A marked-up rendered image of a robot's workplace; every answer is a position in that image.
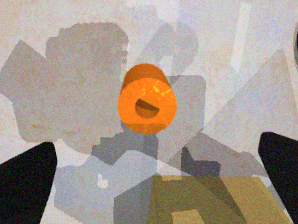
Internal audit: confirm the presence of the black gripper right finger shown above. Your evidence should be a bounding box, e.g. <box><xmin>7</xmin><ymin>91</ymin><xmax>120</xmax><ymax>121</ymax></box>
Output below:
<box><xmin>258</xmin><ymin>131</ymin><xmax>298</xmax><ymax>224</ymax></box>

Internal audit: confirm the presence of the orange knob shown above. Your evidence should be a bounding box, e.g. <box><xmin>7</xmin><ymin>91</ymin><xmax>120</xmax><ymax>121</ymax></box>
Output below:
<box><xmin>117</xmin><ymin>64</ymin><xmax>177</xmax><ymax>133</ymax></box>

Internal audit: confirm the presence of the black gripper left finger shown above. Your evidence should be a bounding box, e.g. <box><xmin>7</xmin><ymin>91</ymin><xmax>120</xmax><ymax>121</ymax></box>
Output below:
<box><xmin>0</xmin><ymin>141</ymin><xmax>59</xmax><ymax>224</ymax></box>

